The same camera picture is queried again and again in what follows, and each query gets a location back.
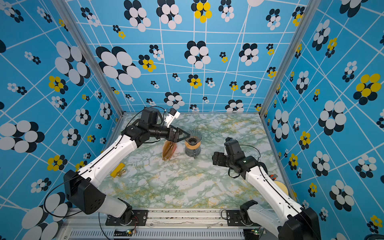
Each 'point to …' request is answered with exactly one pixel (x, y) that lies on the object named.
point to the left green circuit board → (127, 233)
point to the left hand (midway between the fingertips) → (185, 133)
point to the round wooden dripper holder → (192, 147)
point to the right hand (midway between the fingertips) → (219, 158)
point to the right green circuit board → (251, 233)
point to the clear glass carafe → (192, 153)
